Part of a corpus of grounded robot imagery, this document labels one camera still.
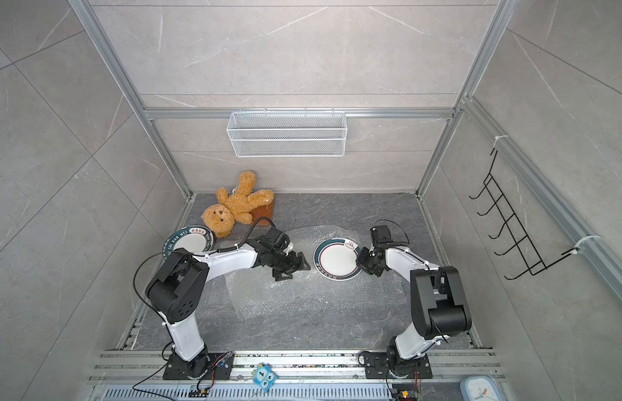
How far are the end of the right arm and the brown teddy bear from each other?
1.63 ft

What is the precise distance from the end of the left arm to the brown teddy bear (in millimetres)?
308

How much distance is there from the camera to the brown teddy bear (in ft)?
3.38

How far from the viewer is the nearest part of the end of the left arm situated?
0.76m
